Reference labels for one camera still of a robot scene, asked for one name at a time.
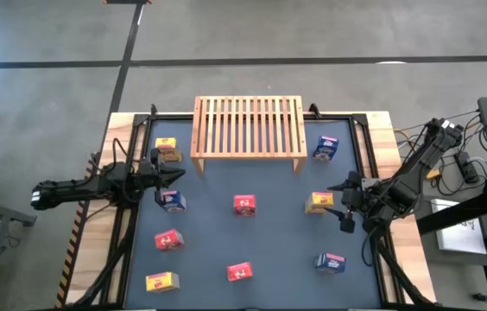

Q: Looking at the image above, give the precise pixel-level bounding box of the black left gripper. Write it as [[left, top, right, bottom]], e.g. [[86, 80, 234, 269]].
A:
[[137, 147, 187, 205]]

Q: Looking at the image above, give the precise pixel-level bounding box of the yellow cable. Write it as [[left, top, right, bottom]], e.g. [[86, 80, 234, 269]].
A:
[[392, 127, 443, 181]]

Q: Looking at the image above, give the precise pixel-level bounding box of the black metal beam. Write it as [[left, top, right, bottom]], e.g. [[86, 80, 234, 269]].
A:
[[415, 176, 487, 237]]

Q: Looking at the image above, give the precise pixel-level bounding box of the slatted wooden shelf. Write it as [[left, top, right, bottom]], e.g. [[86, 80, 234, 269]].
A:
[[189, 95, 308, 176]]

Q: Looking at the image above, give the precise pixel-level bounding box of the red Froot Loops cereal box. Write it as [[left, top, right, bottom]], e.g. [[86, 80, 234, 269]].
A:
[[154, 228, 186, 251], [226, 261, 254, 282], [232, 194, 257, 218]]

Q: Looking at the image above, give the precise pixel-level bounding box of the black power strip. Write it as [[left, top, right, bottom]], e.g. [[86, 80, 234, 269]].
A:
[[453, 150, 482, 185]]

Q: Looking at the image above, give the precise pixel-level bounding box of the white board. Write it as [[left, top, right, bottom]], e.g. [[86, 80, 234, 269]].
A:
[[430, 197, 487, 256]]

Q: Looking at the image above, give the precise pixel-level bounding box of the yellow Pops cereal box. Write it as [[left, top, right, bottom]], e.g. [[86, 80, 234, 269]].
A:
[[304, 191, 335, 215], [155, 136, 183, 163], [145, 271, 180, 294]]

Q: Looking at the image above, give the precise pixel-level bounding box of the yellow black hazard strip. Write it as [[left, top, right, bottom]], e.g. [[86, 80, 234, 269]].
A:
[[54, 200, 85, 308]]

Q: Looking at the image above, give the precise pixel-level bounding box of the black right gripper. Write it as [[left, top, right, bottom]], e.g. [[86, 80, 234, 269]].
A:
[[323, 169, 364, 234]]

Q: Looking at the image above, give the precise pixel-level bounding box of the blue Frosted Flakes cereal box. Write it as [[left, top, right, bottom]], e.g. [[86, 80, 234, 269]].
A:
[[155, 189, 187, 213], [313, 252, 347, 275], [313, 135, 340, 162]]

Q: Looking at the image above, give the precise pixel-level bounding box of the black metal table frame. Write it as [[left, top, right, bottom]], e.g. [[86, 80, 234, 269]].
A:
[[64, 103, 437, 311]]

